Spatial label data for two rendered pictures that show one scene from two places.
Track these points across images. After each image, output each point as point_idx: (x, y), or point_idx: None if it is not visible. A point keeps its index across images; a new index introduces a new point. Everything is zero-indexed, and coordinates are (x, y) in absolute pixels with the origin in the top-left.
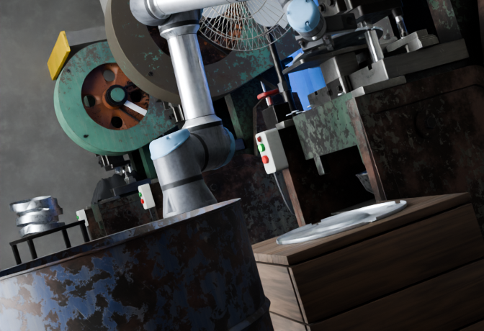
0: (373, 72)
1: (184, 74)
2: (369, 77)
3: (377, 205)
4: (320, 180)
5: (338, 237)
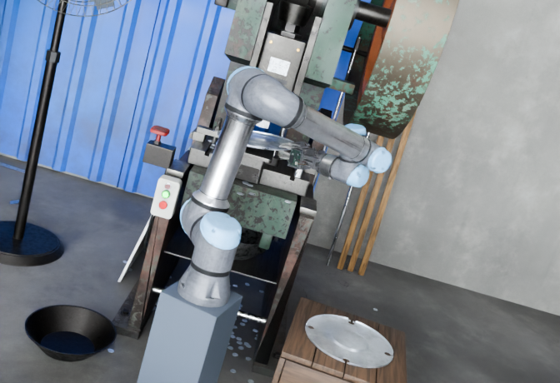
0: (292, 183)
1: (237, 160)
2: (285, 183)
3: (332, 315)
4: (171, 224)
5: (406, 375)
